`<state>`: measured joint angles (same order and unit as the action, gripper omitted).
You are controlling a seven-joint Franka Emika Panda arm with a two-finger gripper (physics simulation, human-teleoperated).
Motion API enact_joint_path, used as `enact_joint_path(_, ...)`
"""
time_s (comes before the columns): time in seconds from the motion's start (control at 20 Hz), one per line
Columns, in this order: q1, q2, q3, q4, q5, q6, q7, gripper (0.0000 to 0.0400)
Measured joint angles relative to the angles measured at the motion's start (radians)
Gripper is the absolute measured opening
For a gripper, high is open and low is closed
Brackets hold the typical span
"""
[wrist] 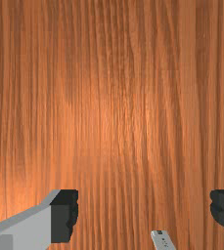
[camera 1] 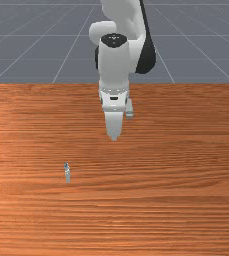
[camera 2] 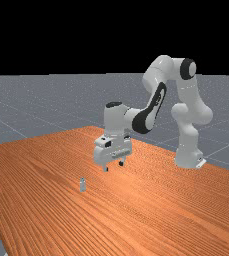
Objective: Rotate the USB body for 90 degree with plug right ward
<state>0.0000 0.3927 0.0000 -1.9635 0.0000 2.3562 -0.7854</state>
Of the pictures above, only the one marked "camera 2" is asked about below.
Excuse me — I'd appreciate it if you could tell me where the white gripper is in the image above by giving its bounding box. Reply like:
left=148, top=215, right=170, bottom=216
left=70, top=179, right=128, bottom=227
left=93, top=132, right=133, bottom=173

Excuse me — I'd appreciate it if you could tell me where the small grey USB stick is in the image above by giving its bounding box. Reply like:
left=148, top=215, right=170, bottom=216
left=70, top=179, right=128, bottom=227
left=79, top=176, right=87, bottom=193

